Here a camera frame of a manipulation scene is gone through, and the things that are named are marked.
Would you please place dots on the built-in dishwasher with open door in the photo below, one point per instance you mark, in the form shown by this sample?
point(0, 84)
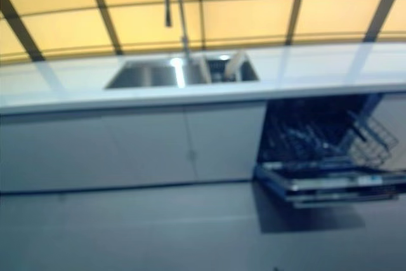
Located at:
point(317, 185)

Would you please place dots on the yellow window with dark frame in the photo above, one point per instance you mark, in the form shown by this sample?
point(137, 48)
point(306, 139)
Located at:
point(222, 7)

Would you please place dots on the chrome gooseneck kitchen faucet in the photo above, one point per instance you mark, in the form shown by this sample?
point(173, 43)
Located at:
point(183, 14)

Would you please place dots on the narrow white cabinet door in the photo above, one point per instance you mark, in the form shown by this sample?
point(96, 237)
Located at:
point(225, 144)

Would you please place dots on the wide white cabinet door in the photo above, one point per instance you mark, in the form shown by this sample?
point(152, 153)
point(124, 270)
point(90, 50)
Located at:
point(95, 150)

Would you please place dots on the black dish drying rack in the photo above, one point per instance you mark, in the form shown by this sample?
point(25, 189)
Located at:
point(217, 71)

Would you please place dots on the stainless steel sink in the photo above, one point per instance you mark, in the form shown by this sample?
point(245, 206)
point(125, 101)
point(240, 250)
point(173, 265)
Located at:
point(149, 74)

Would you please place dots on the cream round plate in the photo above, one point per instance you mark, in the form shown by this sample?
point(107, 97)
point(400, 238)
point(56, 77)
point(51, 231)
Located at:
point(207, 69)
point(234, 63)

